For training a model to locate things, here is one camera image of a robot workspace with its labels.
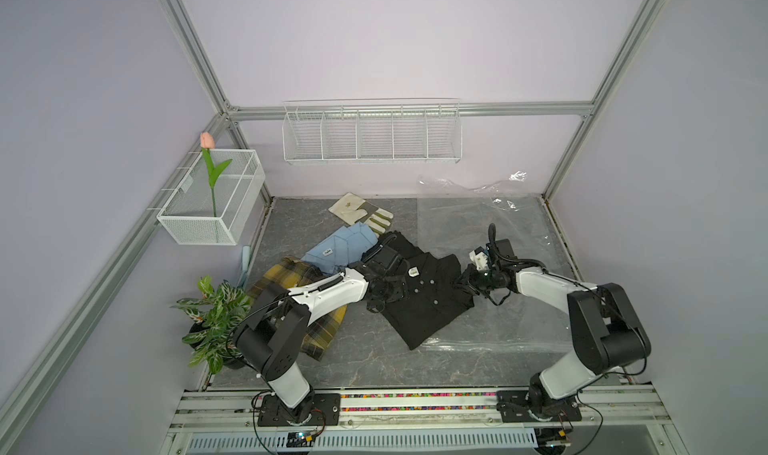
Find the black shirt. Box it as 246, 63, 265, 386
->
364, 231, 474, 350

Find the clear plastic vacuum bag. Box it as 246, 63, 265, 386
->
417, 176, 575, 355

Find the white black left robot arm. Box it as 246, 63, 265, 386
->
231, 244, 409, 425

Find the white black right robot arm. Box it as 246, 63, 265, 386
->
459, 239, 652, 423

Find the light blue folded shirt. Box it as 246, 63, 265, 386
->
301, 223, 378, 275

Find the yellow plaid shirt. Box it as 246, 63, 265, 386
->
248, 256, 347, 361

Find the cream green work glove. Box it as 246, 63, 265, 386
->
328, 192, 394, 236

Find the green potted plant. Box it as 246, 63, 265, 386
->
172, 276, 253, 375

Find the pink artificial tulip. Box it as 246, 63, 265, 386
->
200, 132, 232, 217

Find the white wire wall shelf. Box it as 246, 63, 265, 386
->
282, 98, 463, 164

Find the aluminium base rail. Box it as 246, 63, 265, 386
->
169, 385, 672, 433

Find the white wire side basket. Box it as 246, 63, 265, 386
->
147, 148, 269, 246

